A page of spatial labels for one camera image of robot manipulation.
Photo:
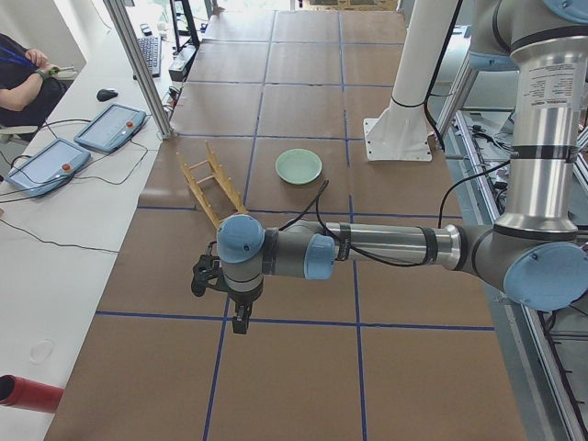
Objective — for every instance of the aluminium frame post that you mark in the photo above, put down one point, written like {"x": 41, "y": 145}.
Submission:
{"x": 125, "y": 30}

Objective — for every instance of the pale green ceramic plate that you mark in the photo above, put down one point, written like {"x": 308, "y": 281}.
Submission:
{"x": 298, "y": 166}

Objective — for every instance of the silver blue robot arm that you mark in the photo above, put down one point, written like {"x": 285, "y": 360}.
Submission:
{"x": 545, "y": 41}

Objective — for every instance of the wooden dish rack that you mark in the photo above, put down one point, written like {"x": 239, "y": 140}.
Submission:
{"x": 211, "y": 186}

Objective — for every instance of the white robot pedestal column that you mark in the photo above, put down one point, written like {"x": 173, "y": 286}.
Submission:
{"x": 400, "y": 133}

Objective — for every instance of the blue teach pendant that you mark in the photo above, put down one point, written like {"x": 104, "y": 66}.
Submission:
{"x": 111, "y": 128}
{"x": 52, "y": 167}

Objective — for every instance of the black computer mouse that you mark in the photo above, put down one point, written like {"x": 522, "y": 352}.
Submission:
{"x": 106, "y": 94}

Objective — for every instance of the red cylinder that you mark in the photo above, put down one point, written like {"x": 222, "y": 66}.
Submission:
{"x": 30, "y": 395}

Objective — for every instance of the black keyboard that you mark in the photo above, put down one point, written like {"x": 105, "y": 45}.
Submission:
{"x": 151, "y": 50}

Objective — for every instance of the near blue teach pendant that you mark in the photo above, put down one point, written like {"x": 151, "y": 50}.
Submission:
{"x": 52, "y": 167}

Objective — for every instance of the aluminium frame rail right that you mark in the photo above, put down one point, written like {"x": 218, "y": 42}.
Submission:
{"x": 528, "y": 246}

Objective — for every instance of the seated person in black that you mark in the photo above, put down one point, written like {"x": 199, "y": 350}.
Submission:
{"x": 29, "y": 92}

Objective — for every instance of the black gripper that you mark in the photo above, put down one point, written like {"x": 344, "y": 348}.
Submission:
{"x": 243, "y": 300}

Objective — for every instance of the far blue teach pendant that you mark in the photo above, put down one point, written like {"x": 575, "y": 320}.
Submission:
{"x": 111, "y": 128}

